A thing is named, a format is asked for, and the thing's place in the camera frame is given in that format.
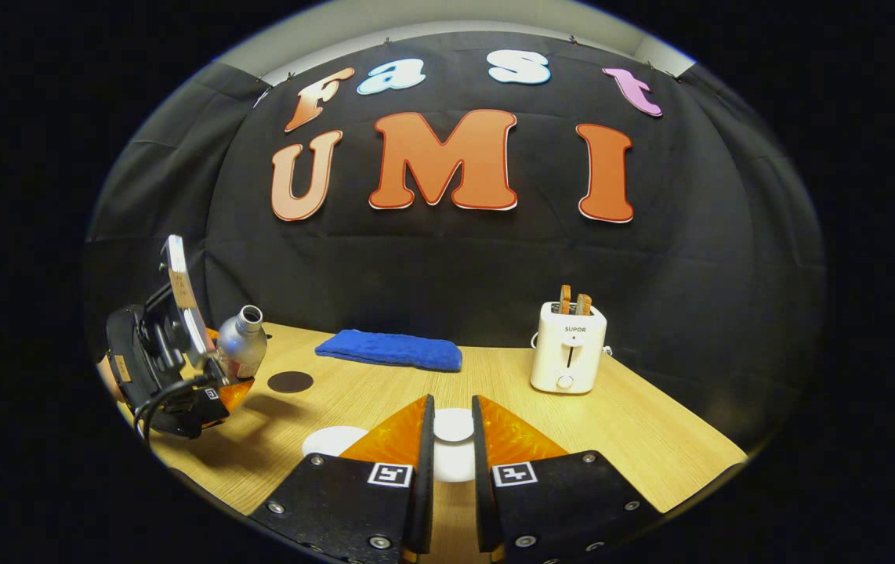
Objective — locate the white teacup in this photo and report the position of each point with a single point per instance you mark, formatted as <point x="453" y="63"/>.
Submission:
<point x="330" y="441"/>

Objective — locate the white teacup lid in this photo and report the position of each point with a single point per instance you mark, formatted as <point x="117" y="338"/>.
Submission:
<point x="454" y="427"/>

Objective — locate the toast slice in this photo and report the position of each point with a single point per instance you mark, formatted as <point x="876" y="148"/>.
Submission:
<point x="584" y="305"/>
<point x="565" y="299"/>

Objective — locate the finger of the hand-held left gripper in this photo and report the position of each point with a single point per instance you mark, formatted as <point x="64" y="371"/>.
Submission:
<point x="234" y="393"/>
<point x="212" y="335"/>

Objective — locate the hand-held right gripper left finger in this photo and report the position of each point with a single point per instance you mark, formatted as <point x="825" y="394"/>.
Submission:
<point x="422" y="486"/>

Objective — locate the white toaster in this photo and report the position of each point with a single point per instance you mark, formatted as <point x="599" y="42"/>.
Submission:
<point x="569" y="352"/>

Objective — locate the silver water bottle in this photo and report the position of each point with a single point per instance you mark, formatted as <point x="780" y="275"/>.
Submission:
<point x="242" y="341"/>

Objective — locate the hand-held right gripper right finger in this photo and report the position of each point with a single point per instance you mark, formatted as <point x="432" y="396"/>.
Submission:
<point x="485" y="486"/>

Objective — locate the blue folded towel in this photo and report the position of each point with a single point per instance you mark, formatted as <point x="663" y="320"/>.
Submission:
<point x="389" y="350"/>

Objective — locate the dark round coaster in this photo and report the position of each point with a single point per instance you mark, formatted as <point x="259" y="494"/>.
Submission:
<point x="291" y="382"/>

